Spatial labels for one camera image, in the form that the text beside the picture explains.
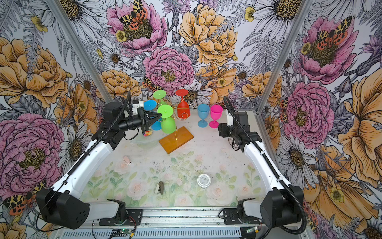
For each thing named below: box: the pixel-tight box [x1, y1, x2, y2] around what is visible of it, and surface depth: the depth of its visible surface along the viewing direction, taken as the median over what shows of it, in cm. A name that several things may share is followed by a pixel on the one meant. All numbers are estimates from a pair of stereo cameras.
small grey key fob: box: [154, 181, 165, 195], surface depth 83 cm
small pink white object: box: [122, 155, 132, 166], surface depth 93 cm
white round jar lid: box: [196, 173, 212, 188], surface depth 81 cm
